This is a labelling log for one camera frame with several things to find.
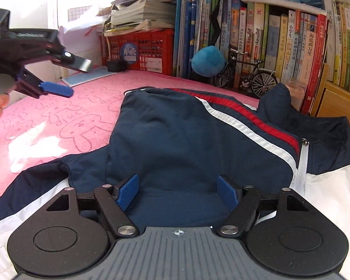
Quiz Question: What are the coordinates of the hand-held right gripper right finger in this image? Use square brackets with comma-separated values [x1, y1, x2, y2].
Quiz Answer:
[217, 175, 312, 238]

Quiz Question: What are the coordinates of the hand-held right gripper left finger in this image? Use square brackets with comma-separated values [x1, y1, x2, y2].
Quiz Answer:
[46, 174, 140, 237]

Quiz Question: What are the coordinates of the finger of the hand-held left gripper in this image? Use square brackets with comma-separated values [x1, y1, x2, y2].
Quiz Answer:
[51, 51, 93, 73]
[16, 68, 74, 99]

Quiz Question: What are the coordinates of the navy white jacket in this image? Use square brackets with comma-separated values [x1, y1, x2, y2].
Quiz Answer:
[0, 83, 350, 280]

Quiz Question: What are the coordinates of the blue notepad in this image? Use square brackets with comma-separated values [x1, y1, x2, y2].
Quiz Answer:
[61, 66, 117, 87]

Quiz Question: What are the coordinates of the white draped paper sheet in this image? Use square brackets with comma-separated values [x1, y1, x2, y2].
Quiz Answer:
[58, 4, 111, 70]

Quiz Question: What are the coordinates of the white grid board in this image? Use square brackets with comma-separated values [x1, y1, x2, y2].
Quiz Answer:
[68, 5, 92, 22]

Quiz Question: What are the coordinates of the red plastic crate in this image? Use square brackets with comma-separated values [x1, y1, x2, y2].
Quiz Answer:
[101, 28, 175, 75]

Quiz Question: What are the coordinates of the stack of paper workbooks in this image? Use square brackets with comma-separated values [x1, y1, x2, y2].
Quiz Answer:
[103, 0, 177, 37]

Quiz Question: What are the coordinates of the black model bicycle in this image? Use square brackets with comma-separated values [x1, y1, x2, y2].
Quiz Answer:
[213, 45, 279, 98]

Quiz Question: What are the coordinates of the row of tall blue books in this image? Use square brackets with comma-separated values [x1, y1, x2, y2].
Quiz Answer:
[173, 0, 213, 79]

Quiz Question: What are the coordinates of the small clear jar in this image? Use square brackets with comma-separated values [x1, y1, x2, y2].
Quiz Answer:
[283, 79, 307, 113]

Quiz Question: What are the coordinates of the blue plush ball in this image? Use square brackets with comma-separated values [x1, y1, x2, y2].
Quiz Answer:
[191, 46, 226, 78]

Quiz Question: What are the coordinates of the wooden drawer organiser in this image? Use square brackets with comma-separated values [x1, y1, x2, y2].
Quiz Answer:
[309, 63, 350, 129]

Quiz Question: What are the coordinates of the row of mixed colourful books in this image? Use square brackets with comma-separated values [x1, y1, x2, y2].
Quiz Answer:
[213, 0, 329, 114]

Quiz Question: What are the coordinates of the row of green spine books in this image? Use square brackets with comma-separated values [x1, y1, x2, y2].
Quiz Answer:
[324, 0, 350, 94]

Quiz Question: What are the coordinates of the white flat book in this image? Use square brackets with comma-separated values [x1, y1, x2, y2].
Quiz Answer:
[241, 0, 327, 16]

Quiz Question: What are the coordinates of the black hanging strap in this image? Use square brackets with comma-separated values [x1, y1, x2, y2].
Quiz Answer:
[209, 0, 241, 49]

